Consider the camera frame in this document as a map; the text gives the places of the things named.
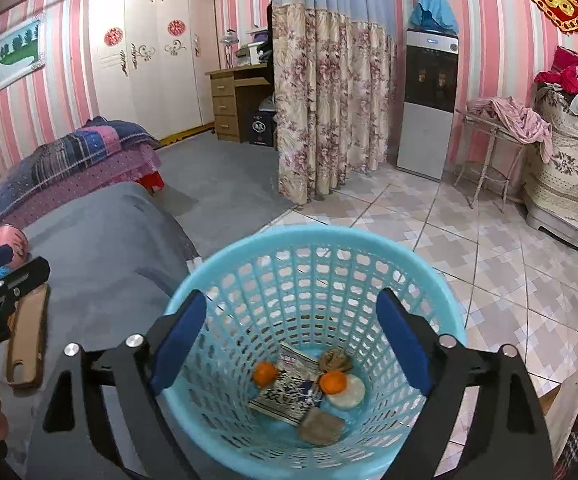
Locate framed wedding picture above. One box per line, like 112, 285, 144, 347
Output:
0, 12, 47, 112

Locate white water dispenser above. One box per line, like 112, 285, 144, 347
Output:
396, 29, 460, 182

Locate metal stand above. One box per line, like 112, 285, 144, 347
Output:
452, 109, 533, 212

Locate blue cloth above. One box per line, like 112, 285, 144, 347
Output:
408, 0, 460, 35

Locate white wardrobe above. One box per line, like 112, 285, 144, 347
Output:
88, 0, 218, 142

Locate orange mandarin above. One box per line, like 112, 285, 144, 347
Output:
252, 361, 279, 389

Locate pink bunny piggy bank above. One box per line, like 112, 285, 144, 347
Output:
0, 224, 30, 269

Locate orange bottle cap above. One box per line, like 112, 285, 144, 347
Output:
318, 370, 348, 396

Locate black and white snack packet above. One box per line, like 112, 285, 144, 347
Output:
248, 370, 327, 427

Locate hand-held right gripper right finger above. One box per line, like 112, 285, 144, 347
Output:
375, 287, 554, 480

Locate wooden desk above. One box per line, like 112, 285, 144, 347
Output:
205, 64, 276, 144

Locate storage boxes on desk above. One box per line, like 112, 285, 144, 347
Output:
236, 29, 273, 66

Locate bed with plaid blanket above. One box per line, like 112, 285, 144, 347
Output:
0, 116, 165, 257

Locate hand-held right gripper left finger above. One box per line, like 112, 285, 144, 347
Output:
25, 290, 207, 480

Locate floral covered cabinet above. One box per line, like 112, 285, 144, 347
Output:
523, 82, 578, 257

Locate pink cloth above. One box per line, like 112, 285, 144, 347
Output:
466, 97, 554, 164

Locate large brown paper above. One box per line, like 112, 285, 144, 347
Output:
318, 347, 354, 375

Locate teal plastic laundry basket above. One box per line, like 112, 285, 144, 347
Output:
161, 225, 468, 480

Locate cardboard tube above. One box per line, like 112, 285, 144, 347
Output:
298, 407, 346, 447

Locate brown phone case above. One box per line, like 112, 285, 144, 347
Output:
5, 284, 50, 390

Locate red cloth pile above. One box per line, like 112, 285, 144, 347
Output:
533, 45, 578, 122

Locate silver desk lamp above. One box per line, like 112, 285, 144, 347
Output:
218, 28, 238, 69

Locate white round plastic lid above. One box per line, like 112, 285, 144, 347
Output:
325, 375, 366, 407

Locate blue floral curtain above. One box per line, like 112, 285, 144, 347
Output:
269, 0, 400, 206

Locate black box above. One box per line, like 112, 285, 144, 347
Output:
247, 109, 276, 149

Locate dark hanging garment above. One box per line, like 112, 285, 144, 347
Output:
265, 2, 276, 97

